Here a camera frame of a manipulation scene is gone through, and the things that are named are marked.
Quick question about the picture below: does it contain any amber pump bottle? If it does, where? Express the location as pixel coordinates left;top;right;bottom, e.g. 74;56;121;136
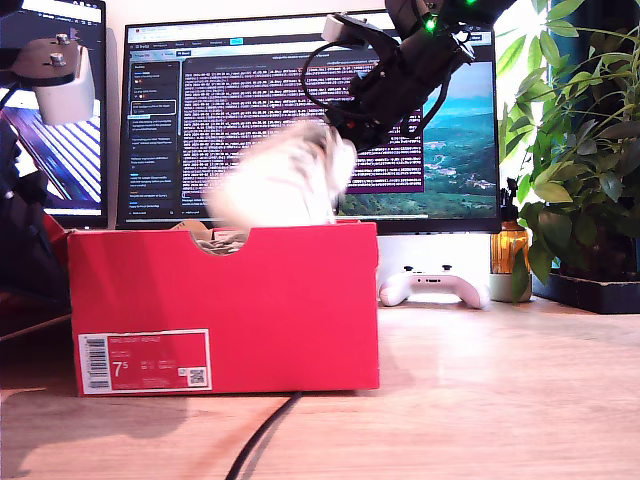
489;178;530;276

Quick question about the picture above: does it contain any white game controller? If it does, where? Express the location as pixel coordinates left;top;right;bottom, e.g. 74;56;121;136
378;265;491;310

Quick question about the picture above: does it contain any black plant tray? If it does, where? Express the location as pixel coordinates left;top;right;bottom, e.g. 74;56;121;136
531;269;640;316

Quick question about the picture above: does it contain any green leafy houseplant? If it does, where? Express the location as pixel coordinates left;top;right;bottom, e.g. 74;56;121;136
497;0;640;301

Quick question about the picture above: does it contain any pale green plant pot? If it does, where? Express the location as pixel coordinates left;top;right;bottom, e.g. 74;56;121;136
488;273;534;304

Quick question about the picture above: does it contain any large black computer monitor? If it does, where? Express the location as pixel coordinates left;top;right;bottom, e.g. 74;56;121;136
114;9;503;235

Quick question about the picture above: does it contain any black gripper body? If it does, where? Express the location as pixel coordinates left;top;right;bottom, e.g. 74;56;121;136
324;32;474;151

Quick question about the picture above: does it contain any small black computer monitor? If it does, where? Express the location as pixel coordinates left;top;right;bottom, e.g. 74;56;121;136
0;0;109;230

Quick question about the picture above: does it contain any red cardboard shoebox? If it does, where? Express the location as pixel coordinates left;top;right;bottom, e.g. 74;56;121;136
66;221;380;397

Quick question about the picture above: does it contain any black table cable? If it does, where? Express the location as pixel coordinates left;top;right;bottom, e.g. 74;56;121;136
224;391;304;480

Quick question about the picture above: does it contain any brown cardboard insert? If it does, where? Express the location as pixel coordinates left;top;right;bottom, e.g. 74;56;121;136
169;219;214;241

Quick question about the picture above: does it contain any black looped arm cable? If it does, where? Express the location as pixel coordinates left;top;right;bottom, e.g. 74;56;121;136
301;42;361;110
399;64;451;140

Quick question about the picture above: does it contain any red shoebox lid white logo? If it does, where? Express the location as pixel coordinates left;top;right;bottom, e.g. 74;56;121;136
0;212;72;341

